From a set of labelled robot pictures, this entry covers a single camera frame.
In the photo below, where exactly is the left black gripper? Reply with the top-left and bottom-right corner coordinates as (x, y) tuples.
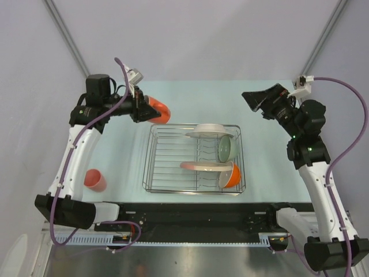
(103, 86), (161, 123)

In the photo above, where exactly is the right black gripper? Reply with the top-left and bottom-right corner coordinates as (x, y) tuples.
(240, 83), (300, 137)

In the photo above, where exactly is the orange mug with handle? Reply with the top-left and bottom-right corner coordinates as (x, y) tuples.
(146, 96), (171, 124)

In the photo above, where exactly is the green ceramic bowl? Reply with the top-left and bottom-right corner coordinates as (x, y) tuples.
(218, 136), (239, 163)

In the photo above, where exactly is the white scalloped plate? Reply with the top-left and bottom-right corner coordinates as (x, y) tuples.
(186, 123), (233, 139)

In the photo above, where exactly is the metal wire dish rack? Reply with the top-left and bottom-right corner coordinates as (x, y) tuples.
(143, 124), (246, 195)

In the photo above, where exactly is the pink cream floral plate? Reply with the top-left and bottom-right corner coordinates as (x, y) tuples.
(180, 162), (233, 172)

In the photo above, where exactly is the white orange ceramic bowl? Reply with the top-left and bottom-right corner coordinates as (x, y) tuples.
(218, 162), (242, 189)

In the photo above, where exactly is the pink cup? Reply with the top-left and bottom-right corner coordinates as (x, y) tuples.
(84, 169), (107, 192)

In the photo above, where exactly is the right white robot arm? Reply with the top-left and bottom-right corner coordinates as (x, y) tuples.
(242, 84), (368, 276)

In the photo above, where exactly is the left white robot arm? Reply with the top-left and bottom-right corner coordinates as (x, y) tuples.
(35, 69), (161, 231)

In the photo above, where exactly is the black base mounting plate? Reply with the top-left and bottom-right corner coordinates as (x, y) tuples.
(94, 203), (288, 244)

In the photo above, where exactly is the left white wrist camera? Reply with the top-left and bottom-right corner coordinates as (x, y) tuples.
(124, 65), (144, 86)

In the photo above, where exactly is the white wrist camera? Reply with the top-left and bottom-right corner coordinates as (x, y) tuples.
(124, 65), (144, 86)
(288, 75), (314, 99)

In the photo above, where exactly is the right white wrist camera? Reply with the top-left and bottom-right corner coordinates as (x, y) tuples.
(288, 75), (314, 99)

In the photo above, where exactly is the white slotted cable duct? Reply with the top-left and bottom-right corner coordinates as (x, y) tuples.
(53, 233), (302, 248)

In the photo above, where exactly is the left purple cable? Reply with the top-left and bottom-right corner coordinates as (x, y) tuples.
(49, 57), (142, 254)

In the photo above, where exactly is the purple cable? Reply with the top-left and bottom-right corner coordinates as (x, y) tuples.
(288, 76), (368, 277)
(49, 57), (142, 254)

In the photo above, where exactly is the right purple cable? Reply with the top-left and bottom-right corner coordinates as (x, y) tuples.
(288, 76), (368, 277)

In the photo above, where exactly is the aluminium frame rail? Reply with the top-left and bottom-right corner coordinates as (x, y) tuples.
(42, 220), (58, 234)

